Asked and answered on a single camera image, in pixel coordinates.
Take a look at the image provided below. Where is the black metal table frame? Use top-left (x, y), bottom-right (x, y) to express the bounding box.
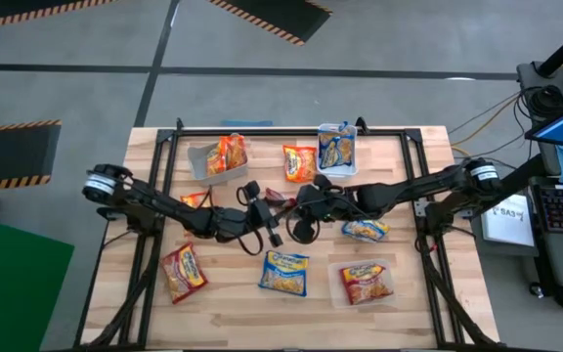
top-left (73, 115), bottom-right (500, 351)

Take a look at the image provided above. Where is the clear plastic storage bin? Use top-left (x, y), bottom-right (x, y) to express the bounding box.
top-left (326, 257), bottom-right (399, 310)

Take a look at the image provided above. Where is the coiled black cable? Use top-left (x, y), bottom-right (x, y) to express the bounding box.
top-left (525, 83), bottom-right (563, 118)

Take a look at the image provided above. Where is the orange floor cable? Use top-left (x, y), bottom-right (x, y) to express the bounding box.
top-left (450, 92), bottom-right (525, 149)

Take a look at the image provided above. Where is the red Maruchan ramen pack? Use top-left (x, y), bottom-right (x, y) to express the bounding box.
top-left (159, 242), bottom-right (210, 306)
top-left (264, 187), bottom-right (298, 210)
top-left (338, 262), bottom-right (395, 306)

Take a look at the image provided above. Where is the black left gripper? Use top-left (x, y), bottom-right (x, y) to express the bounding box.
top-left (236, 179), bottom-right (292, 248)

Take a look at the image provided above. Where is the orange Maruchan ramen pack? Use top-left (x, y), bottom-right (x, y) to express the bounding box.
top-left (222, 133), bottom-right (248, 171)
top-left (179, 191), bottom-right (213, 210)
top-left (281, 144), bottom-right (318, 185)
top-left (205, 136), bottom-right (228, 178)

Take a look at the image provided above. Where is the grey equipment box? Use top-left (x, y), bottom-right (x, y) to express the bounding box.
top-left (514, 58), bottom-right (563, 126)

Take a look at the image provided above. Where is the blue Maruchan ramen pack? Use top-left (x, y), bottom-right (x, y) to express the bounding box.
top-left (258, 249), bottom-right (311, 298)
top-left (318, 129), bottom-right (341, 170)
top-left (334, 119), bottom-right (358, 168)
top-left (340, 218), bottom-right (391, 244)

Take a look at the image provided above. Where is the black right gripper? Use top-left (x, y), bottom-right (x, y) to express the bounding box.
top-left (285, 173), bottom-right (356, 245)

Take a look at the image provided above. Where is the blue tape strip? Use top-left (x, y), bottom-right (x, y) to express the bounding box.
top-left (220, 118), bottom-right (275, 128)

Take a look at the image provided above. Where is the white sheet with writing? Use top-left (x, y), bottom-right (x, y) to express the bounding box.
top-left (480, 193), bottom-right (537, 248)

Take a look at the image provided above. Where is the white plastic storage bin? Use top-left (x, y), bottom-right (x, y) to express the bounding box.
top-left (316, 121), bottom-right (360, 180)
top-left (186, 132), bottom-right (250, 188)

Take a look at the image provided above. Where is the black diagonal support beam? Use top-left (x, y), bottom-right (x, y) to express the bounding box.
top-left (474, 154), bottom-right (549, 216)

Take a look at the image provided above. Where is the green floor mat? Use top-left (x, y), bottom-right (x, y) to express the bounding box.
top-left (0, 212), bottom-right (76, 352)

